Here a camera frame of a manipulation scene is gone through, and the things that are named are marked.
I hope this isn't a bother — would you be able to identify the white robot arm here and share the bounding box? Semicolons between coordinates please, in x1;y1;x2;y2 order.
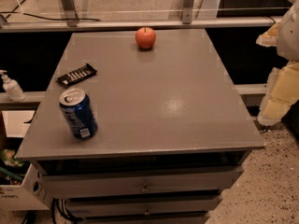
256;0;299;126

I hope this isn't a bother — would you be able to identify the black chocolate bar wrapper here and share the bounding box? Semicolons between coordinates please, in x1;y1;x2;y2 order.
57;63;97;87

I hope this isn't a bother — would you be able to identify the red apple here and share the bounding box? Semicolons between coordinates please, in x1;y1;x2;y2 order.
135;27;156;49

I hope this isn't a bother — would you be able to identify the black cable on floor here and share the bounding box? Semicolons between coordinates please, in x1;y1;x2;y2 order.
0;11;102;22

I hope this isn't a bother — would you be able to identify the blue pepsi can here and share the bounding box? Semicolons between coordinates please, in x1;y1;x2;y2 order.
59;88;98;140

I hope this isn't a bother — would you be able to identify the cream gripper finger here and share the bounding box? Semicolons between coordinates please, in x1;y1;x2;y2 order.
256;22;280;47
257;61;299;126

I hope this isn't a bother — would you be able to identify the white pump sanitizer bottle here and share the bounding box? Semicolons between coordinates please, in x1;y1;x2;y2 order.
0;70;25;102

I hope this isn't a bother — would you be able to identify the white cardboard box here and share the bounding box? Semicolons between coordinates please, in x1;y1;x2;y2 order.
0;110;52;211

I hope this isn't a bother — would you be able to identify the grey metal frame rail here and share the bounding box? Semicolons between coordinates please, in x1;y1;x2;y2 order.
0;0;299;33

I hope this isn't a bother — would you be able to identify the grey drawer cabinet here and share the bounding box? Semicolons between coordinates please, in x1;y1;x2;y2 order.
17;29;263;224

